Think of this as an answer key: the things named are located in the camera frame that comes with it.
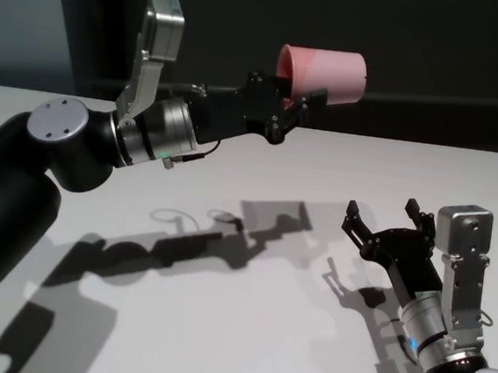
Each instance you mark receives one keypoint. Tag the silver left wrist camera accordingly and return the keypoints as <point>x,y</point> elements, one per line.
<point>162,32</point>

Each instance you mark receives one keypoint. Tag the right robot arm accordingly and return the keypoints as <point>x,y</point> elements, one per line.
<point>425,327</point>

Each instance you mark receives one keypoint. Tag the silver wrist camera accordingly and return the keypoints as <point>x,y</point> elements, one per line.
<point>463,229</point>
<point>162,32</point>

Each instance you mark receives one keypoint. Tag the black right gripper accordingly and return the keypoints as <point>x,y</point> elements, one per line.
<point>409,263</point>

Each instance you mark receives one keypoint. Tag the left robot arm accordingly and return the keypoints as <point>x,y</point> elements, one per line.
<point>8,163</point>

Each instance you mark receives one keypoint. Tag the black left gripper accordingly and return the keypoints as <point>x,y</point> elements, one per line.
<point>238,110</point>

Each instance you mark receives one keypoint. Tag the pink plastic cup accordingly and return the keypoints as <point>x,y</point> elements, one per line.
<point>334,76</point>

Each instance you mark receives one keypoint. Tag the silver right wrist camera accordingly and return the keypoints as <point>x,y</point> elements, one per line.
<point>463,229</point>

